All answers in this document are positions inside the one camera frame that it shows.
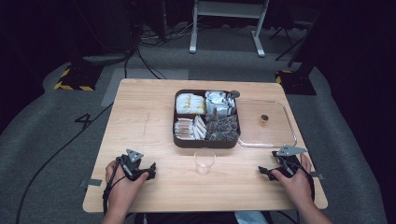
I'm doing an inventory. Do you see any pile of white yellow packets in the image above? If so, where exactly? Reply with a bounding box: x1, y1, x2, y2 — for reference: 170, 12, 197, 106
176, 92, 206, 115

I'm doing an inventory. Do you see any person's right hand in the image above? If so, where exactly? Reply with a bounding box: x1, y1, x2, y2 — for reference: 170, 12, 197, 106
271, 154, 314, 210

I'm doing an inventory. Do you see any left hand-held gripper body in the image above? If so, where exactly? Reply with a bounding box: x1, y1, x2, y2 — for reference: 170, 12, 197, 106
116, 148, 151, 182

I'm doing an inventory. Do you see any hand-held gripper cable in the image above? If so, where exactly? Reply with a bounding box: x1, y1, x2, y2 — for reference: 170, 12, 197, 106
297, 161, 316, 203
102, 157, 128, 217

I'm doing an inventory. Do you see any black tripod stand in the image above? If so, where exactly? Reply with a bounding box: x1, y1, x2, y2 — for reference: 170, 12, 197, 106
268, 21, 314, 62

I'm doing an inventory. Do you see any clear glass cup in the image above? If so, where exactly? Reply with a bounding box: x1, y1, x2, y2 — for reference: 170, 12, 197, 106
193, 148, 217, 175

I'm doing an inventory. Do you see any right hand-held gripper cable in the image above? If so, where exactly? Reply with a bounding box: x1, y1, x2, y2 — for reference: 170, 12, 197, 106
297, 161, 316, 203

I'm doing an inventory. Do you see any pile of clear stick packets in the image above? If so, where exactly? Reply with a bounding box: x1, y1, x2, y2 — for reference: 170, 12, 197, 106
174, 117, 196, 141

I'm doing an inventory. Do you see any pile of silver packets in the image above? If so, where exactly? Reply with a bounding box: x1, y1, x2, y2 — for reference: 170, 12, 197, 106
205, 90, 237, 117

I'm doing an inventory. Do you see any black yellow striped stand base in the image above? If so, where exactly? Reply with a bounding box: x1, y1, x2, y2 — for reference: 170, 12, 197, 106
275, 69, 318, 96
53, 63, 105, 92

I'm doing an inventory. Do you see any light blue cloth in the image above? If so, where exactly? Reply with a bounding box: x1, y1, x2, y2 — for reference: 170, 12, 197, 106
233, 210, 269, 224

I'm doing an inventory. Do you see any person's left hand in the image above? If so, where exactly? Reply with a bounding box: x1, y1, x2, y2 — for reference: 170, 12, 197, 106
105, 160, 150, 217

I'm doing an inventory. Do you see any row of white sachets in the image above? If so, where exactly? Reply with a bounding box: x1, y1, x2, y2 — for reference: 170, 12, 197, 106
192, 114, 207, 141

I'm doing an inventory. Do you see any left hand-held gripper cable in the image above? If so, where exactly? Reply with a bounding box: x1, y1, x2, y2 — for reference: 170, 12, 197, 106
102, 157, 128, 217

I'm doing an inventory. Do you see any white desk frame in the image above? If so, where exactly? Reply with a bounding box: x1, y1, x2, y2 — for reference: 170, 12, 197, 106
189, 0, 271, 58

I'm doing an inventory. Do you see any pile of dark grey packets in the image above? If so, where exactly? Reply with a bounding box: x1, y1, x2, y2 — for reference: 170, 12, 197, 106
205, 113, 240, 141

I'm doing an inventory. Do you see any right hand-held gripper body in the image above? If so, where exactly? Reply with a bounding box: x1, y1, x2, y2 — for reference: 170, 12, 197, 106
271, 145, 309, 180

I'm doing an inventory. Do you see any clear lid with knob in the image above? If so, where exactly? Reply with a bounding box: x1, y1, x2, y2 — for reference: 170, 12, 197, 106
235, 99, 298, 148

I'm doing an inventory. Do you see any brown compartment box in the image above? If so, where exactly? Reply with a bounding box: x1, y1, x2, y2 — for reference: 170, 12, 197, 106
172, 89, 242, 149

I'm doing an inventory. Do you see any long black floor cable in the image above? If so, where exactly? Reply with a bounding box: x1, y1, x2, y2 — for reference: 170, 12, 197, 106
14, 102, 114, 224

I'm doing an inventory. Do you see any bundle of floor cables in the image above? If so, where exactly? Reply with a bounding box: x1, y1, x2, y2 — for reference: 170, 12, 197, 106
136, 18, 200, 45

